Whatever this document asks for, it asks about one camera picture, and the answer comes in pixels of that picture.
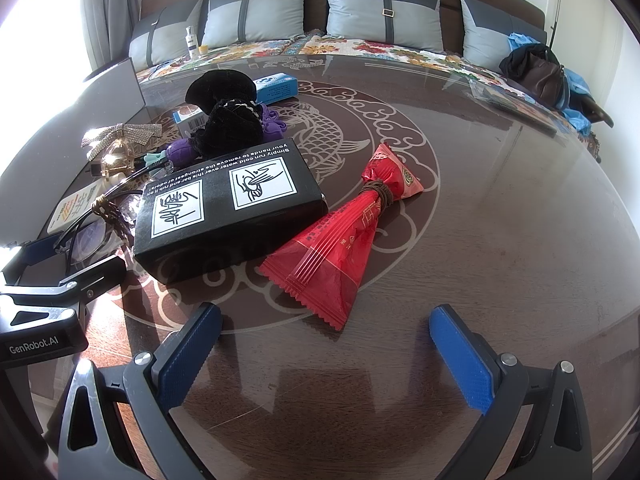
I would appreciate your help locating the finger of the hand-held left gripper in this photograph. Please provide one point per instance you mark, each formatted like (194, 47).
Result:
(37, 249)
(92, 280)

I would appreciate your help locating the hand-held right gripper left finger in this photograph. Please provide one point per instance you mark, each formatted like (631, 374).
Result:
(192, 350)

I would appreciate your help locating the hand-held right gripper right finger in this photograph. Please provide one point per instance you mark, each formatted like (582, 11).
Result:
(462, 360)

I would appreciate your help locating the rhinestone bow hair clip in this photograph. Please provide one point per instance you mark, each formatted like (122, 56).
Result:
(120, 134)

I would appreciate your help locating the red snack packet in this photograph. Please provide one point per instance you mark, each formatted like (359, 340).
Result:
(330, 255)

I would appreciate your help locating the brown patterned desktop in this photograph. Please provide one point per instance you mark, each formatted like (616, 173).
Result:
(500, 235)

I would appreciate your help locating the white printed packet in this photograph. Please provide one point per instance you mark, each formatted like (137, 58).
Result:
(67, 207)

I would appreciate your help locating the black box with white pictograms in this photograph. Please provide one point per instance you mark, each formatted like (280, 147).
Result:
(225, 220)

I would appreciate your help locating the purple plastic toy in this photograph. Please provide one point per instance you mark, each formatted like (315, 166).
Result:
(179, 151)

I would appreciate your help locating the small blue white box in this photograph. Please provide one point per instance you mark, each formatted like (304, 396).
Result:
(190, 120)

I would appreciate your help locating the black velvet scrunchie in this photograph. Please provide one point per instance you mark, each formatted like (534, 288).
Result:
(230, 125)

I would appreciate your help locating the grey two-tone pillow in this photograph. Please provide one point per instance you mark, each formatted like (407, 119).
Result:
(255, 15)
(492, 30)
(160, 35)
(380, 15)

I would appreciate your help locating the small white bottle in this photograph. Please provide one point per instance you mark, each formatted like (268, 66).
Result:
(192, 42)

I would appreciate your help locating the clear plastic bag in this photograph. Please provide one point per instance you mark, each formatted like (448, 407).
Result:
(505, 100)

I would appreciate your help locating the blue white medicine box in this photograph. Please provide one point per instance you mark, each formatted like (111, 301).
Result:
(275, 87)

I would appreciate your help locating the dark brown handbag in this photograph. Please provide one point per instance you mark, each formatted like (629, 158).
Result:
(542, 80)

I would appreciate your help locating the floral printed blanket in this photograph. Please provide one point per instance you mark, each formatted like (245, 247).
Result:
(400, 47)

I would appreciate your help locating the dark brown sofa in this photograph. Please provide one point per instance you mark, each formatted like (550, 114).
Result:
(316, 10)

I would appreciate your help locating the thin metal pole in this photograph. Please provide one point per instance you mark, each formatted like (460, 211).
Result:
(556, 0)

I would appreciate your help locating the black frame eyeglasses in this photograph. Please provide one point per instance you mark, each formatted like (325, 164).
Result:
(87, 240)

